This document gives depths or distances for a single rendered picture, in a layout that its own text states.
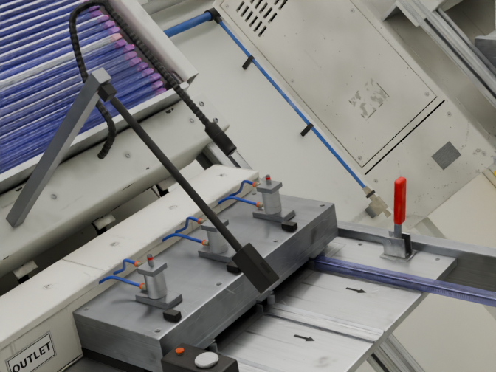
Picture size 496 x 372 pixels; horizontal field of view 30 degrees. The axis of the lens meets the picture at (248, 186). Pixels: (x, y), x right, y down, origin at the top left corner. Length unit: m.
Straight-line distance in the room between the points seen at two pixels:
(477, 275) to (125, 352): 0.44
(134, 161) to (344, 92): 0.97
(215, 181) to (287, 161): 2.30
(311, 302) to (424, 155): 1.02
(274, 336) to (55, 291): 0.25
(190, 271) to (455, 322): 2.64
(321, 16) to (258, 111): 1.58
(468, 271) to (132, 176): 0.44
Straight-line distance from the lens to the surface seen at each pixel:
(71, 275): 1.10
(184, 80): 1.32
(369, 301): 1.09
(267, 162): 3.50
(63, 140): 0.97
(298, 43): 2.15
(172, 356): 0.96
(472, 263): 1.16
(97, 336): 1.05
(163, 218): 1.19
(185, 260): 1.11
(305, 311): 1.08
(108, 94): 0.90
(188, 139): 1.30
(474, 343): 3.68
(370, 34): 2.04
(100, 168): 1.21
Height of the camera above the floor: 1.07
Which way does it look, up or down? 7 degrees up
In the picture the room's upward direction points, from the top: 40 degrees counter-clockwise
